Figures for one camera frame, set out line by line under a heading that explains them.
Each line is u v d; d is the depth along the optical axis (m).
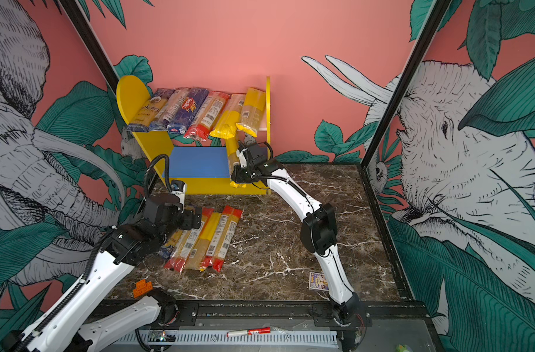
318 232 0.57
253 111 0.78
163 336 0.70
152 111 0.78
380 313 0.77
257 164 0.69
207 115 0.76
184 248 0.86
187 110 0.77
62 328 0.38
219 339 0.70
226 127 0.72
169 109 0.78
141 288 0.78
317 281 0.80
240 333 0.70
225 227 0.91
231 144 0.90
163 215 0.51
